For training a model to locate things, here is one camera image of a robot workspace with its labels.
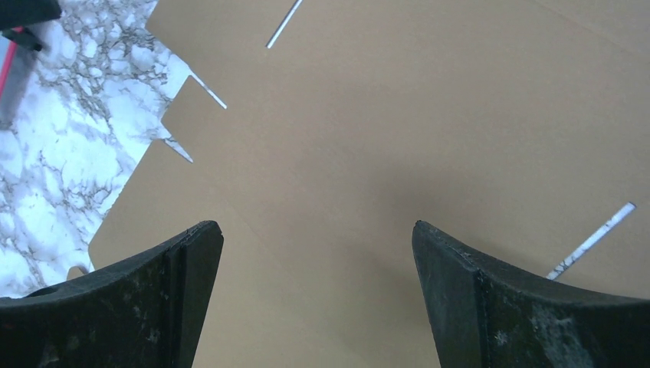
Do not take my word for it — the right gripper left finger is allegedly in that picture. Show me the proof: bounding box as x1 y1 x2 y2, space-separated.
1 221 224 367

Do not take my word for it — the brown cardboard box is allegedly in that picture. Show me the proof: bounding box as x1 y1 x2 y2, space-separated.
90 1 649 367

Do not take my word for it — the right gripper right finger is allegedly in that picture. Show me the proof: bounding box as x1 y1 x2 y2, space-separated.
412 221 649 367

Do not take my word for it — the pink framed whiteboard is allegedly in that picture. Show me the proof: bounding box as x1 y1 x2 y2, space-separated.
1 27 34 130

